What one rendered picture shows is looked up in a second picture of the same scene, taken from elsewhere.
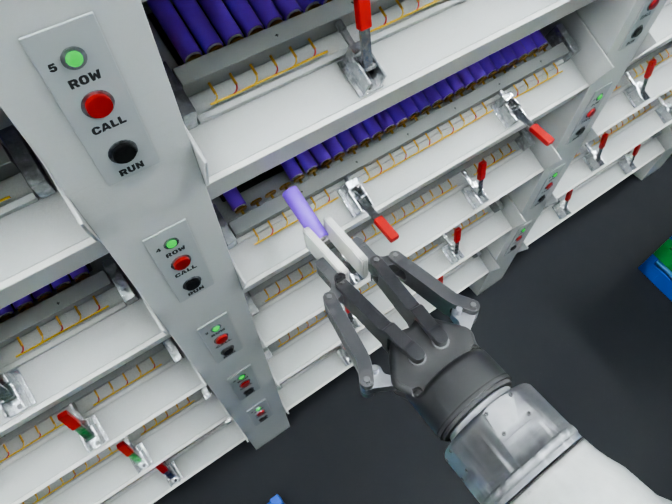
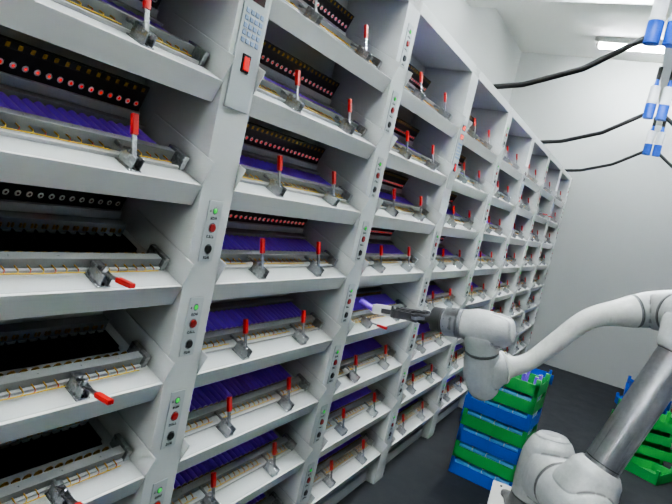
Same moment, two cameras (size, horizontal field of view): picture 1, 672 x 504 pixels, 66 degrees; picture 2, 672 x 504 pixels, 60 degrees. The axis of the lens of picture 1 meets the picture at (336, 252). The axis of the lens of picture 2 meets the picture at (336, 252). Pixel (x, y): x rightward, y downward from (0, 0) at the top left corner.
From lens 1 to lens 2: 1.64 m
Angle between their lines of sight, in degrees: 58
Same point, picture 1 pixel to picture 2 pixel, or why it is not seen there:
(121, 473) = (264, 476)
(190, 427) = (288, 462)
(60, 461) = (276, 412)
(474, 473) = (450, 317)
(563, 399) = not seen: outside the picture
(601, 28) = (412, 297)
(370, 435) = not seen: outside the picture
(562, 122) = (405, 338)
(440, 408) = (436, 312)
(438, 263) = (367, 416)
